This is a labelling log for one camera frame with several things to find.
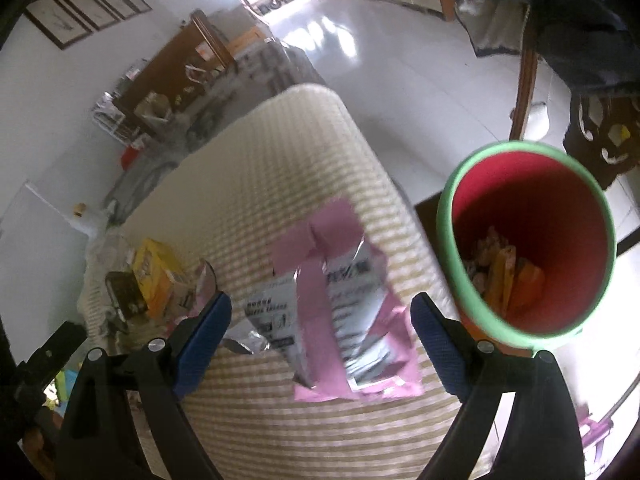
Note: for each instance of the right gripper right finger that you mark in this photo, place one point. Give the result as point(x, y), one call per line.
point(542, 439)

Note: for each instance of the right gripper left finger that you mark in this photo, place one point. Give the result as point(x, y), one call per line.
point(98, 439)

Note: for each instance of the dark brown small box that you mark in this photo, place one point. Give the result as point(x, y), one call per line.
point(125, 295)

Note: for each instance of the yellow iced tea carton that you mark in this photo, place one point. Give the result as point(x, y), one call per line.
point(163, 284)

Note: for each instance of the pink and silver wrapper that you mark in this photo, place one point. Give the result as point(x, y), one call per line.
point(330, 312)

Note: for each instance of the white bottle yellow cap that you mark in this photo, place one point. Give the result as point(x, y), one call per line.
point(87, 220)

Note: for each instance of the red bin with green rim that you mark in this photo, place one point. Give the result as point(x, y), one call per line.
point(551, 209)

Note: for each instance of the red bag on floor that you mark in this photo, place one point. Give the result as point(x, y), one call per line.
point(130, 154)

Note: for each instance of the beige striped table cloth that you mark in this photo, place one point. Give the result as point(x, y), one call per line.
point(227, 203)

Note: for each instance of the white magazine rack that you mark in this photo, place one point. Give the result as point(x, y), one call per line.
point(108, 117)

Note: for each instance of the dark wooden chair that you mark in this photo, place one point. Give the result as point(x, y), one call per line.
point(601, 130)

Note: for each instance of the wooden bench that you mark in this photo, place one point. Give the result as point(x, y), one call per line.
point(181, 70)

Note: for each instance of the grey patterned floor rug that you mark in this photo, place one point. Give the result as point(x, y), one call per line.
point(261, 72)

